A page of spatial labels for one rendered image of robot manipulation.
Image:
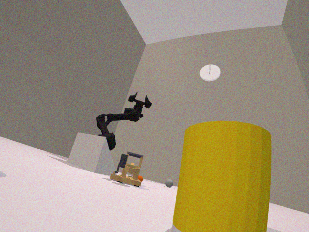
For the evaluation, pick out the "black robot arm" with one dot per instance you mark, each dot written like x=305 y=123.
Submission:
x=131 y=114

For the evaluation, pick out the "wooden toy catapult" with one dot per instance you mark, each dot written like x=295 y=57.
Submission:
x=128 y=168

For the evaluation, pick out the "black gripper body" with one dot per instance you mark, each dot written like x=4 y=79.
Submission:
x=139 y=104

